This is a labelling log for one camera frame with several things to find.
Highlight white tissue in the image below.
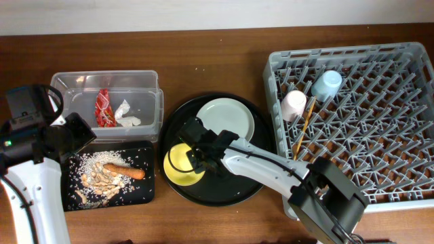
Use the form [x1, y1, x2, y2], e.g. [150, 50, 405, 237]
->
[115, 100, 141, 127]

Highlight pink cup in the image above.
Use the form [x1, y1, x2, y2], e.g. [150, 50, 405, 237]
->
[281, 90, 307, 122]

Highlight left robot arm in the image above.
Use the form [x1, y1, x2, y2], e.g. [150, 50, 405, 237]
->
[1, 113, 96, 243]

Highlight red snack wrapper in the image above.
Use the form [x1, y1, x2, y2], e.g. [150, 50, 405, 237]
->
[94, 89, 117, 127]

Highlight wooden chopstick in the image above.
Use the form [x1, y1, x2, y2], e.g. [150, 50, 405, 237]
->
[293, 118, 309, 160]
[296, 96, 317, 154]

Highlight pale grey plate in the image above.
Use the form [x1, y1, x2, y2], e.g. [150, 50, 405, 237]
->
[196, 98, 255, 141]

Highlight nut and rice scraps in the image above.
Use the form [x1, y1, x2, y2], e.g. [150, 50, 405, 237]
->
[69, 150, 136, 209]

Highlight orange carrot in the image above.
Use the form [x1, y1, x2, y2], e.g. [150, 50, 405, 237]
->
[103, 163, 145, 180]

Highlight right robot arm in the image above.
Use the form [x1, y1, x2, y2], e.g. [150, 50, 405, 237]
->
[177, 117, 369, 243]

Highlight black rectangular tray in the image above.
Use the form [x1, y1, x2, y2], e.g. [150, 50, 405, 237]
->
[61, 141, 155, 211]

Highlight grey dishwasher rack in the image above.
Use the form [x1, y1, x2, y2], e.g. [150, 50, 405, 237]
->
[262, 42, 433, 212]

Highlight blue cup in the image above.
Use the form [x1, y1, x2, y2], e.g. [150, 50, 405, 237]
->
[311, 70, 342, 102]

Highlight round black tray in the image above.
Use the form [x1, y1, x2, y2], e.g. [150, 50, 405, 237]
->
[157, 93, 277, 207]

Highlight yellow bowl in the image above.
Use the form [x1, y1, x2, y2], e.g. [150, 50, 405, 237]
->
[163, 143, 205, 186]

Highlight clear plastic bin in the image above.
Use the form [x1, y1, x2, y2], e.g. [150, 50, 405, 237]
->
[51, 70, 163, 142]

